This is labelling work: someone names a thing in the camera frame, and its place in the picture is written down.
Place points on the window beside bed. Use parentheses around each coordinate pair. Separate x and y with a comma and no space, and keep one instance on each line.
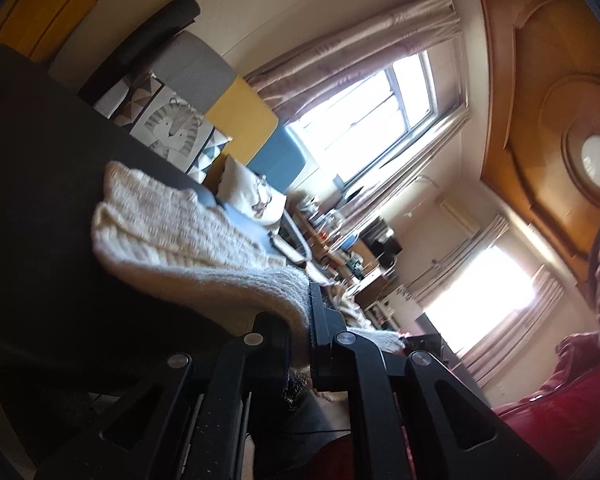
(480,300)

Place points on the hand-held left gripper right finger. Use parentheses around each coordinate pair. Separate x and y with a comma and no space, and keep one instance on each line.
(317,320)

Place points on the black monitor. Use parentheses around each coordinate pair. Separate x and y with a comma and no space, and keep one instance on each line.
(385,247)

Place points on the deer print cushion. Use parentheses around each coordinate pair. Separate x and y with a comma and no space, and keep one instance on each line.
(245,190)

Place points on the wooden desk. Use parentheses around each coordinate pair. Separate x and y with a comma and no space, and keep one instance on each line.
(345,270)

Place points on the black rolled mat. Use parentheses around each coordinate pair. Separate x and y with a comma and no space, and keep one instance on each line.
(150,30)

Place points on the cream knit sweater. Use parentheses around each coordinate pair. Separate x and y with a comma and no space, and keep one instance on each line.
(180,240)

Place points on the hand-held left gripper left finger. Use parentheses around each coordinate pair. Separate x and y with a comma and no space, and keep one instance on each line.
(275,340)

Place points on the grey yellow blue sofa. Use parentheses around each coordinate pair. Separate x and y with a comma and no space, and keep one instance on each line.
(240,115)

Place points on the patterned curtain beside sofa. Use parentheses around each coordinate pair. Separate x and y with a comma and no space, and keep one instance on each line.
(355,35)

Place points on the wooden wardrobe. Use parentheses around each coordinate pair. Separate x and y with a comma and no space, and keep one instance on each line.
(40,10)

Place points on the patterned curtain beside desk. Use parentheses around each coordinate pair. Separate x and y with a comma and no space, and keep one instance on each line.
(420,160)

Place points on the group of jars and bottles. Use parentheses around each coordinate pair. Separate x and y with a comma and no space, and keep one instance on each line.
(325,222)

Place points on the curtain beside bed window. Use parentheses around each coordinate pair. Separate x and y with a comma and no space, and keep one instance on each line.
(525,325)

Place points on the window behind sofa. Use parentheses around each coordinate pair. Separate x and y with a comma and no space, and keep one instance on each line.
(370,110)

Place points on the tiger print cushion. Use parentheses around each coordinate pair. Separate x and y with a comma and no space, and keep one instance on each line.
(170,125)

